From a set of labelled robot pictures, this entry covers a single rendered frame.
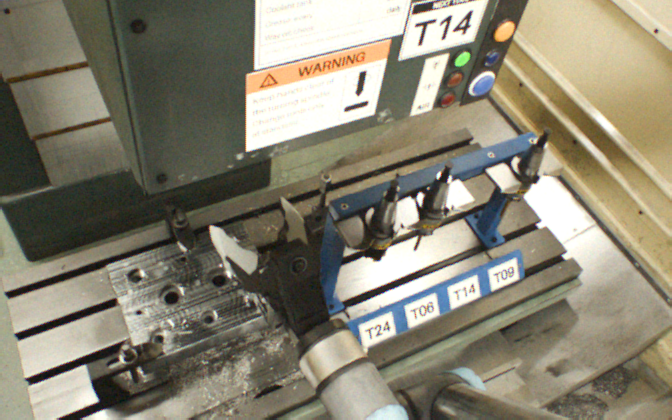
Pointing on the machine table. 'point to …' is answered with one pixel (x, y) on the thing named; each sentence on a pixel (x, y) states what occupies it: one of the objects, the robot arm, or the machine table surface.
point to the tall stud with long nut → (324, 190)
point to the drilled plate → (232, 311)
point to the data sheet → (326, 11)
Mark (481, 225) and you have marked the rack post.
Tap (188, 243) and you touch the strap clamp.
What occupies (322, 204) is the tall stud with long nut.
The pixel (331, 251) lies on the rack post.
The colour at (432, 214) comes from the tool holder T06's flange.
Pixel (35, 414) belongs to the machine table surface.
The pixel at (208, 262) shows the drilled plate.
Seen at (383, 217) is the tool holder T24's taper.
